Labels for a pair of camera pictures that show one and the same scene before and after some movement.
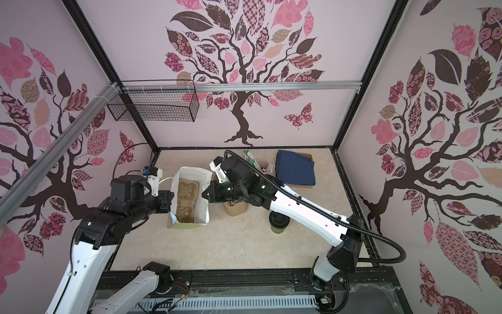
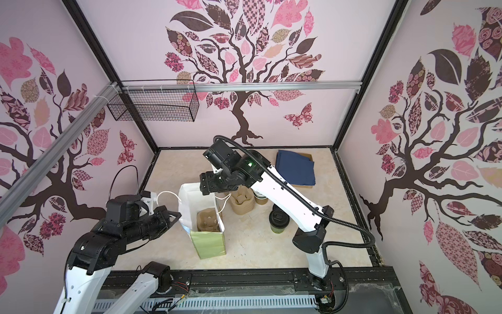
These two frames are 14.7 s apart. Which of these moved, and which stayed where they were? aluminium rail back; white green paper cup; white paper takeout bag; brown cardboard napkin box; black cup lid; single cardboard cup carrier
Moved: single cardboard cup carrier; white paper takeout bag
Stayed: aluminium rail back; brown cardboard napkin box; white green paper cup; black cup lid
